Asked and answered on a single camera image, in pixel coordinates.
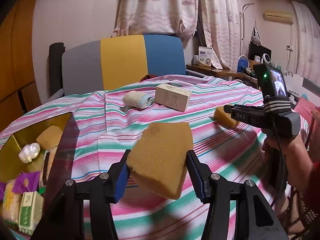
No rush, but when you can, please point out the person's right hand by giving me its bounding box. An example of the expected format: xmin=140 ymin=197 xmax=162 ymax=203
xmin=263 ymin=133 xmax=313 ymax=193

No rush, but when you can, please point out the rolled white blue sock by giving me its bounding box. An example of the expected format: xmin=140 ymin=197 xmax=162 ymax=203
xmin=123 ymin=90 xmax=155 ymax=109

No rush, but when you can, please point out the wooden side desk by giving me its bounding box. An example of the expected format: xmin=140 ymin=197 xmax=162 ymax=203
xmin=186 ymin=64 xmax=258 ymax=85

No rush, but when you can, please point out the striped pink green bedsheet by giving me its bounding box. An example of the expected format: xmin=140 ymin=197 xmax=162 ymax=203
xmin=1 ymin=75 xmax=275 ymax=239

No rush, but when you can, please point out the beige cardboard box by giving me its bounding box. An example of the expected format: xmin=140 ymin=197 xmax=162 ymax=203
xmin=155 ymin=83 xmax=192 ymax=112

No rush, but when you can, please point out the yellow cracker snack packet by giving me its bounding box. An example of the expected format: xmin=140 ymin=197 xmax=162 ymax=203
xmin=2 ymin=180 xmax=22 ymax=225

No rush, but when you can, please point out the grey yellow blue headboard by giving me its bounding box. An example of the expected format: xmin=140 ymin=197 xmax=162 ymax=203
xmin=48 ymin=34 xmax=186 ymax=96

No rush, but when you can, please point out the blue round container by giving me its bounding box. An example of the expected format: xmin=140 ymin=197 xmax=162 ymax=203
xmin=237 ymin=55 xmax=249 ymax=73

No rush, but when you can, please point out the silver white ball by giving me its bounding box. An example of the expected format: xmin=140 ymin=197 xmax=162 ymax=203
xmin=18 ymin=142 xmax=41 ymax=164

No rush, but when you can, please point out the gold maroon storage box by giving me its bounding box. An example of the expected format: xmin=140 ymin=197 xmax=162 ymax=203
xmin=1 ymin=112 xmax=80 ymax=209

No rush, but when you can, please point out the white blue carton on desk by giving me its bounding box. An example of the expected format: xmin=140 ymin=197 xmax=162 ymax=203
xmin=198 ymin=46 xmax=213 ymax=67

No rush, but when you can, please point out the orange wooden wardrobe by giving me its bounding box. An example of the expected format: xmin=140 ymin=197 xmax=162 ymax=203
xmin=1 ymin=0 xmax=41 ymax=130

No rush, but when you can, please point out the wall air conditioner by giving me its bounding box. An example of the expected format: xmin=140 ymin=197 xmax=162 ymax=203
xmin=263 ymin=10 xmax=294 ymax=25

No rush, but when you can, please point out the green tea box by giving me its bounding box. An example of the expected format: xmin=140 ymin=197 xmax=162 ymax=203
xmin=18 ymin=191 xmax=44 ymax=236

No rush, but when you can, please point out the purple snack packet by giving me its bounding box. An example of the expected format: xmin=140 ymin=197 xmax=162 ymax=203
xmin=1 ymin=171 xmax=40 ymax=201

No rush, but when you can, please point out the pink patterned curtain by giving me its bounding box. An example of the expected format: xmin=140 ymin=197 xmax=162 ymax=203
xmin=112 ymin=0 xmax=240 ymax=70

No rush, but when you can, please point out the red sleeve forearm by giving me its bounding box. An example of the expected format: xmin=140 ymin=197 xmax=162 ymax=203
xmin=303 ymin=163 xmax=320 ymax=213

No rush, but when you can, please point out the yellow sponge block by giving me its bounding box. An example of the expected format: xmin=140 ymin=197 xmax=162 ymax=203
xmin=36 ymin=125 xmax=63 ymax=150
xmin=214 ymin=106 xmax=240 ymax=128
xmin=126 ymin=122 xmax=194 ymax=200

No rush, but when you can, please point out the black camera with screen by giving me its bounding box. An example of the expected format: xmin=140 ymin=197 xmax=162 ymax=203
xmin=253 ymin=63 xmax=287 ymax=98

